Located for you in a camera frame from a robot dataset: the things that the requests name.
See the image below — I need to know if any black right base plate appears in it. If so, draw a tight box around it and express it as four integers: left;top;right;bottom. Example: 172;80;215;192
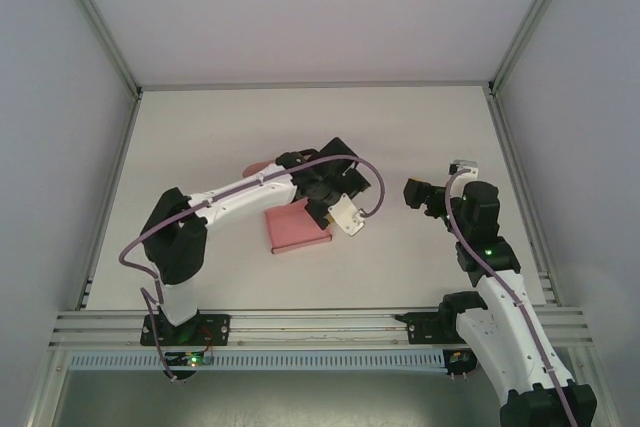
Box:
394;311;469;347

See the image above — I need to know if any white slotted cable duct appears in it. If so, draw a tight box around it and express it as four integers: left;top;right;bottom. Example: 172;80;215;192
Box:
67;350;446;373

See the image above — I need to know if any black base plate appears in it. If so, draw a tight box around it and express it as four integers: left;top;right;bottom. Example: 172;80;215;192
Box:
394;311;469;347
139;313;232;348

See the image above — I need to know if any pink cloth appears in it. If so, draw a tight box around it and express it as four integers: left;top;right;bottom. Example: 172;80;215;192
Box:
242;160;334;256

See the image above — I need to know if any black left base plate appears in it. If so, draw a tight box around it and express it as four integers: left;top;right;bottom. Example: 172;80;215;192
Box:
139;313;232;348

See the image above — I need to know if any aluminium mounting rail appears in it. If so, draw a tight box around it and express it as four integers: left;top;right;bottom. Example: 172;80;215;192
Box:
47;305;596;351

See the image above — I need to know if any aluminium frame post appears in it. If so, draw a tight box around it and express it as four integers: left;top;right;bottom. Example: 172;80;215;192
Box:
49;0;145;99
487;0;585;98

